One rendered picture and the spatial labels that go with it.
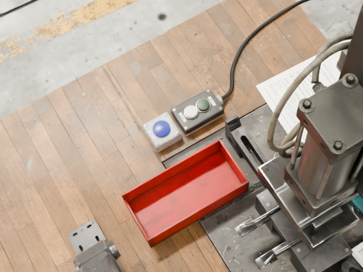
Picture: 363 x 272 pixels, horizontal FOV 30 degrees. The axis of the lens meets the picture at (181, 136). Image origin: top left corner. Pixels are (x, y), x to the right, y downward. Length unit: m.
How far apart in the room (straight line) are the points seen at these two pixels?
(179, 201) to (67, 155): 0.29
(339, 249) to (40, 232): 0.64
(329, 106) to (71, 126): 0.83
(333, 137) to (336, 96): 0.06
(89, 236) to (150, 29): 1.43
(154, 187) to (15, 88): 1.34
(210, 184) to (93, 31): 1.43
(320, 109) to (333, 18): 1.91
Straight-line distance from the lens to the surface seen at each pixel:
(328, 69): 1.65
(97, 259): 1.31
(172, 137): 1.53
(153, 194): 1.52
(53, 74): 2.75
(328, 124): 0.91
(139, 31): 2.78
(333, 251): 1.41
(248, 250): 1.48
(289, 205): 1.21
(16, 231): 1.56
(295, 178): 1.13
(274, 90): 1.61
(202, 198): 1.50
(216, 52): 1.66
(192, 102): 1.57
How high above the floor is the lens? 2.33
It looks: 66 degrees down
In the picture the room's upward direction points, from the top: 9 degrees counter-clockwise
